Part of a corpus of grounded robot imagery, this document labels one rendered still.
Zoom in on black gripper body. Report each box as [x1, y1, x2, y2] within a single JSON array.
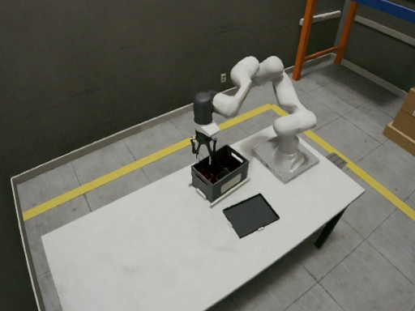
[[195, 130, 212, 145]]

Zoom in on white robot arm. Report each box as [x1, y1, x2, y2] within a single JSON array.
[[193, 56, 317, 173]]

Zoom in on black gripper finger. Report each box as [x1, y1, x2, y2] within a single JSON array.
[[190, 137, 202, 164], [204, 138, 217, 164]]

